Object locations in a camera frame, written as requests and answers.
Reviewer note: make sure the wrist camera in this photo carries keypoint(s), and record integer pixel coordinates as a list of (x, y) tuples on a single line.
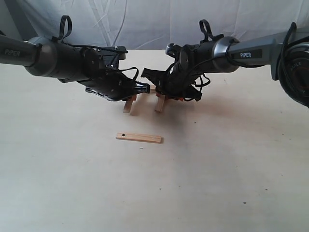
[(173, 50), (112, 55)]

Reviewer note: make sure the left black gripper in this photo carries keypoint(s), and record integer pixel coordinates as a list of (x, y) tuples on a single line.
[(113, 85)]

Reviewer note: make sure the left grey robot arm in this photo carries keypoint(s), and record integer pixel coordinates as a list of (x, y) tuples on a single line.
[(95, 68)]

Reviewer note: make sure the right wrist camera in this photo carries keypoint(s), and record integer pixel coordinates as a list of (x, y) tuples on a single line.
[(173, 50)]

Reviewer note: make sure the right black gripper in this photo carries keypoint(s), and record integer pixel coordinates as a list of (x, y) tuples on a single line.
[(176, 82)]

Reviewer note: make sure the white backdrop cloth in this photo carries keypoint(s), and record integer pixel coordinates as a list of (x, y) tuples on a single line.
[(149, 24)]

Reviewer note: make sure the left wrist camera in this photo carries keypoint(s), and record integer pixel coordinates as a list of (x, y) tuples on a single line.
[(112, 55)]

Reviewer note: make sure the plain wood strip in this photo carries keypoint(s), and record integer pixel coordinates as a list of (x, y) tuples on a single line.
[(128, 105), (160, 103)]

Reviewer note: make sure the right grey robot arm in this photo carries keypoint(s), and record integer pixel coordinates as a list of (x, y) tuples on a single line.
[(287, 54)]

